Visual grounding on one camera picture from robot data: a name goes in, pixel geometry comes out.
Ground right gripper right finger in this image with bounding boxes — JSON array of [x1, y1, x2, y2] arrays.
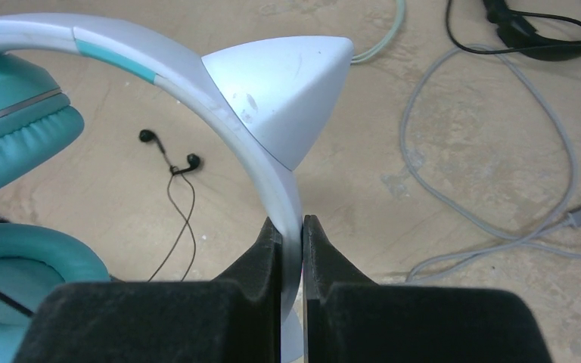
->
[[303, 216, 551, 362]]

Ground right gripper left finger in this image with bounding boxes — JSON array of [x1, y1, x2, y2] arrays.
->
[[14, 221, 281, 362]]

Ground black wired earbuds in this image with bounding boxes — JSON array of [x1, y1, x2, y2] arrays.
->
[[138, 129, 202, 282]]

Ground teal cat-ear headphones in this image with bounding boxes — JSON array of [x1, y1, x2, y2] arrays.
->
[[0, 13, 353, 362]]

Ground mint green headphones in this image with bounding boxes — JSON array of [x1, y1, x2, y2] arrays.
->
[[351, 0, 407, 65]]

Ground black headphones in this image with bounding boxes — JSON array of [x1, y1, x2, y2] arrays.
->
[[444, 0, 581, 62]]

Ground grey usb cable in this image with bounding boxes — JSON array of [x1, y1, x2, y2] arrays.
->
[[399, 44, 581, 284]]

